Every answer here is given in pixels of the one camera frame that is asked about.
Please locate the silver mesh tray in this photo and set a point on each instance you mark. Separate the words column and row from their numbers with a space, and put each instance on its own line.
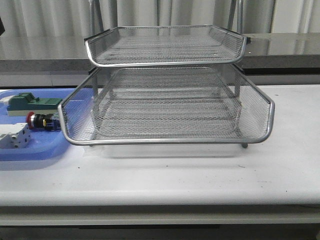
column 130, row 46
column 191, row 104

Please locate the red emergency stop button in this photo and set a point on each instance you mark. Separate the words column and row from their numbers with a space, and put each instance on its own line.
column 49, row 122

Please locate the silver mesh top tray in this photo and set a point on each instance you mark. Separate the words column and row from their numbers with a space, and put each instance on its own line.
column 130, row 46

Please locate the blue plastic tray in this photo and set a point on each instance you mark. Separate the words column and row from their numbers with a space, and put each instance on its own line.
column 45, row 147

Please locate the white circuit breaker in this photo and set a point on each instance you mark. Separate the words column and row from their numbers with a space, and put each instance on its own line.
column 14, row 136

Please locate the grey metal rack frame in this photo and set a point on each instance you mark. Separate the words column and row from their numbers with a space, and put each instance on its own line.
column 235, row 16

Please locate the green electrical switch block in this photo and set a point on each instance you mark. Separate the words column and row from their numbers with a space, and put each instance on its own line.
column 25, row 102

